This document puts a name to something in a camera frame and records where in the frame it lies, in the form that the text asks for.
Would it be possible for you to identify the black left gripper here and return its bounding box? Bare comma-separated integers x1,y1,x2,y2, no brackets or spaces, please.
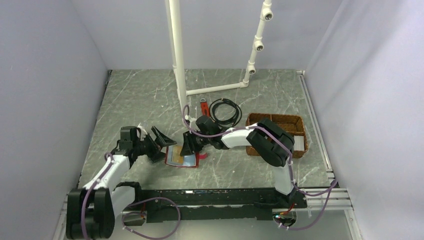
133,126,177,164

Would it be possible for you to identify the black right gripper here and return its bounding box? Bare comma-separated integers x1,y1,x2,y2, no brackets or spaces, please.
180,129,212,158

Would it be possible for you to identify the red card holder wallet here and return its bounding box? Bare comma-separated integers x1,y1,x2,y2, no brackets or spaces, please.
164,145,208,168

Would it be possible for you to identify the orange credit card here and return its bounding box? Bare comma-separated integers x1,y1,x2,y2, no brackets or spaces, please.
169,153,184,166

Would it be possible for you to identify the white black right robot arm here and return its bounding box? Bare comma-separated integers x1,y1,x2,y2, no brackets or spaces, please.
180,115,296,208

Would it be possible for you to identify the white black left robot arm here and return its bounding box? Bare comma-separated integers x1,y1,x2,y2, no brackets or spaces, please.
65,126,177,240

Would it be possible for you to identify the white cards stack in basket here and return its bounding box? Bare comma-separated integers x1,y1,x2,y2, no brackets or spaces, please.
293,135,306,152

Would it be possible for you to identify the brown woven divided basket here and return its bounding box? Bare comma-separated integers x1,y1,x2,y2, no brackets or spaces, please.
245,112,309,159

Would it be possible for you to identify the red handled adjustable wrench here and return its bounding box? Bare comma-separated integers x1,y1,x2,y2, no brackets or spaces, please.
200,98,210,117

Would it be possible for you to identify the black coiled cable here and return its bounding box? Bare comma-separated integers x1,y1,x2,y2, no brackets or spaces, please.
209,97,242,129

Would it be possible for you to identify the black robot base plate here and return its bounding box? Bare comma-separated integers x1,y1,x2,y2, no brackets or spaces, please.
124,187,308,223

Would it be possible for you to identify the white PVC pipe frame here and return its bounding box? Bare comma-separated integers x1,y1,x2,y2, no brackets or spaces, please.
165,0,274,109

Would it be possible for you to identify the aluminium rail frame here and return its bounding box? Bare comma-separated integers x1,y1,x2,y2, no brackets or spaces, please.
52,70,364,240

